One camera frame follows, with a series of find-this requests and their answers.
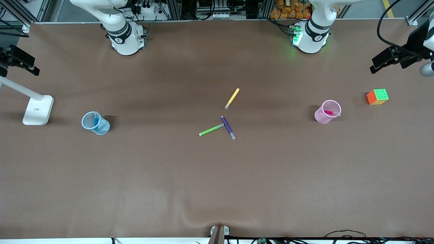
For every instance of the orange snack pile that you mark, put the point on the orange snack pile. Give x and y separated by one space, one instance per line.
290 10

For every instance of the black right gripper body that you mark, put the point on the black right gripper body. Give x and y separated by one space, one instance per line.
6 56

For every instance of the green marker pen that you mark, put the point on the green marker pen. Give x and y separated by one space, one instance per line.
211 129

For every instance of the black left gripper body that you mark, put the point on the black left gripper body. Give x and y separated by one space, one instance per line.
414 45

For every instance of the white desk lamp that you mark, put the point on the white desk lamp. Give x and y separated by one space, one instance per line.
38 110

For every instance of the translucent pink plastic cup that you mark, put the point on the translucent pink plastic cup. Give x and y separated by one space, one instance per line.
326 113

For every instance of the yellow marker pen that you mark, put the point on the yellow marker pen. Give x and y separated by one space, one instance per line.
232 98

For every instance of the translucent blue plastic cup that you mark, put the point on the translucent blue plastic cup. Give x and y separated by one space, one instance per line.
96 123

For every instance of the pink marker pen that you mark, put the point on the pink marker pen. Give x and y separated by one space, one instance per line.
330 112

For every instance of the colourful puzzle cube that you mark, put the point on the colourful puzzle cube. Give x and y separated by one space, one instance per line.
378 97

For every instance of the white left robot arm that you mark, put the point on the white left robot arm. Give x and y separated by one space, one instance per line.
310 40

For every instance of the aluminium frame post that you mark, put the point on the aluminium frame post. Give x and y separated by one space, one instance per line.
30 12
417 15

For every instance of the purple marker pen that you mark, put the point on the purple marker pen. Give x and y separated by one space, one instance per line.
228 127

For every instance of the blue marker pen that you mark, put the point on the blue marker pen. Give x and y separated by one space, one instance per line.
96 121

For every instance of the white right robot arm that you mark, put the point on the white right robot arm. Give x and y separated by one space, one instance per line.
125 44

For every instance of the white power strip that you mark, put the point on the white power strip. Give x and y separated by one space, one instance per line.
147 9

